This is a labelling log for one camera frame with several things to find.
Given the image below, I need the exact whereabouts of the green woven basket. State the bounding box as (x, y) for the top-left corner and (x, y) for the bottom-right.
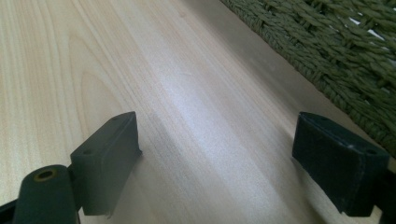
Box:
(219, 0), (396, 158)

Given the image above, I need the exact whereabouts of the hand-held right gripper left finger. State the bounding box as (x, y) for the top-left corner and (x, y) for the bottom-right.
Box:
(69, 111), (143, 217)

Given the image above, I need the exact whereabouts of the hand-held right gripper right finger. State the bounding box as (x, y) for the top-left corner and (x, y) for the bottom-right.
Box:
(291, 111), (391, 217)

